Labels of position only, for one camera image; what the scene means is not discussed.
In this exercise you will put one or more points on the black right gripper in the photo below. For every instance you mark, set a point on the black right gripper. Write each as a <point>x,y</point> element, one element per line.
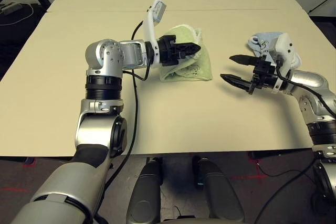
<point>263,75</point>

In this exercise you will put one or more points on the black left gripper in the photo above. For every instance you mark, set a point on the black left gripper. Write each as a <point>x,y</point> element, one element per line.
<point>168,51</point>

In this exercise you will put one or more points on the green towel white trim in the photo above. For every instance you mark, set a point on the green towel white trim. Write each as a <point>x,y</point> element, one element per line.
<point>202,64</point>

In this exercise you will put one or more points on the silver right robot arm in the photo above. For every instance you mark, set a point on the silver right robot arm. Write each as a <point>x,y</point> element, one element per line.
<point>309,79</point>

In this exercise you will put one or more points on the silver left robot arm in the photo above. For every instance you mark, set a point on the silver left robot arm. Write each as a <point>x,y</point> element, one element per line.
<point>105,58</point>

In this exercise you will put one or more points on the folded blue towel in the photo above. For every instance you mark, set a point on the folded blue towel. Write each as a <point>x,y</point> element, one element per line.
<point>262,39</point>

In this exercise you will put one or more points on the black tripod stand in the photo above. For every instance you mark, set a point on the black tripod stand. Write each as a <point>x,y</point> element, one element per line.
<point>324,0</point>

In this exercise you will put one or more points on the grey right robot leg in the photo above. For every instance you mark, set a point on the grey right robot leg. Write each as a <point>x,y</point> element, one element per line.
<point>220,195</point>

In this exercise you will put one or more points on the grey robot leg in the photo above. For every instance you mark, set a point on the grey robot leg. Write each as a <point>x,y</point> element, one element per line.
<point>145,195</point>
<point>220,195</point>

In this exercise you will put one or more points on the grey left robot leg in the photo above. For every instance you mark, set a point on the grey left robot leg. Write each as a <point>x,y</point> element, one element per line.
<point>145,195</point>

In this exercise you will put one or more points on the grey power adapter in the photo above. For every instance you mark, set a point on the grey power adapter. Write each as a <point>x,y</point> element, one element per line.
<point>11,8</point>

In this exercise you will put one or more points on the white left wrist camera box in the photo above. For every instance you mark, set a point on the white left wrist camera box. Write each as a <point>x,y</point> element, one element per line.
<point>157,9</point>

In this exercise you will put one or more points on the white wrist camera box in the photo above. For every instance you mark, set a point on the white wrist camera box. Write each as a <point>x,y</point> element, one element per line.
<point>284,43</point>
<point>157,9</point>

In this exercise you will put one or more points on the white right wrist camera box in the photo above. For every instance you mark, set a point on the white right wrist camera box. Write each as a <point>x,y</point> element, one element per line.
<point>284,43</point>

